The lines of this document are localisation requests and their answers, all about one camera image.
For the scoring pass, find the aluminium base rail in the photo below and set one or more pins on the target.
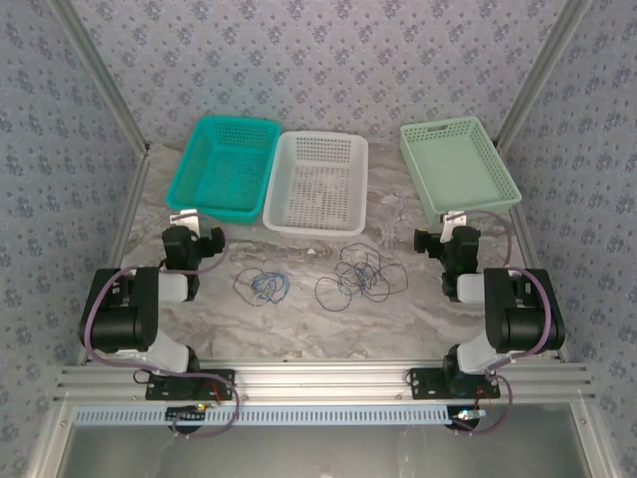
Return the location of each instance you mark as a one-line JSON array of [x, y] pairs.
[[323, 381]]

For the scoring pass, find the black controller board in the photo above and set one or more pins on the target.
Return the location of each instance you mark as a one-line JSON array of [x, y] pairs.
[[465, 417], [181, 414]]

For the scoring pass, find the pile of dark rubber bands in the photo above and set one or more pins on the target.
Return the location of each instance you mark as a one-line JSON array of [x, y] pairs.
[[393, 266]]

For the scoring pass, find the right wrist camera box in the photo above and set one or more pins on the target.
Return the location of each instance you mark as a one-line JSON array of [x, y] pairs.
[[454, 224]]

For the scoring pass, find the white plastic basket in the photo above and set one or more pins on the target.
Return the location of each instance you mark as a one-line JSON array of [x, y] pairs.
[[318, 184]]

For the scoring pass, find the grey metal panel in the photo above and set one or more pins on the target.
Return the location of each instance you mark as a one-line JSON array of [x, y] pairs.
[[323, 453]]

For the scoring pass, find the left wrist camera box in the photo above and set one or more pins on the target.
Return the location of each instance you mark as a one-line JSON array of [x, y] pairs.
[[186, 219]]

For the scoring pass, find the teal plastic basket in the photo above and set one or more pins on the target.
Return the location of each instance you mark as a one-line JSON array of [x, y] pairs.
[[219, 169]]

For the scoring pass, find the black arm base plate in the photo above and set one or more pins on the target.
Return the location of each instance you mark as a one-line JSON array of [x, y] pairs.
[[423, 386], [224, 377]]

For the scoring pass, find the light green plastic basket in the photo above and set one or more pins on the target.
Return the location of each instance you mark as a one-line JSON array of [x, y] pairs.
[[458, 164]]

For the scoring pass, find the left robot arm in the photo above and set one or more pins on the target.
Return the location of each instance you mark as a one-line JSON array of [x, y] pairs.
[[119, 318]]

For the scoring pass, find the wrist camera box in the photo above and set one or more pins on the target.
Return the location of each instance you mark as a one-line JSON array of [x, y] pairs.
[[454, 224], [186, 219]]

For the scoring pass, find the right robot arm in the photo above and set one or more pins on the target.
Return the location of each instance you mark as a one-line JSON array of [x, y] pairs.
[[527, 318]]

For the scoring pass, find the aluminium frame post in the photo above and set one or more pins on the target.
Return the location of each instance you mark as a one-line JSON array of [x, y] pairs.
[[542, 70], [99, 74]]

